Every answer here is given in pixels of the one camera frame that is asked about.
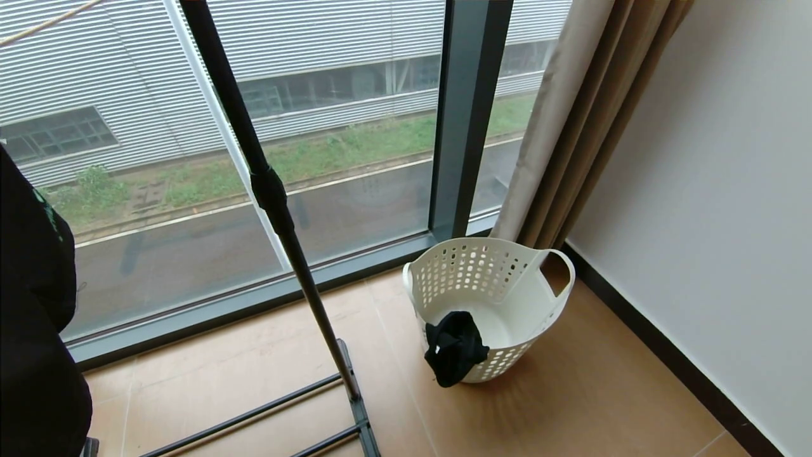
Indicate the black garment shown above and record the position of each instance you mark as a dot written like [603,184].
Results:
[453,349]

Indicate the black shorts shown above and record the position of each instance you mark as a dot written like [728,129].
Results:
[32,317]

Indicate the white laundry basket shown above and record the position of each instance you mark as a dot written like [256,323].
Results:
[482,279]

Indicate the black clothes rack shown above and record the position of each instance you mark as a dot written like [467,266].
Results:
[269,190]

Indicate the pink clothes hanger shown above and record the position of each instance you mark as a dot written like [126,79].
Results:
[51,23]

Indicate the beige curtain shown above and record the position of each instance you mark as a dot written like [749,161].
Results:
[583,127]

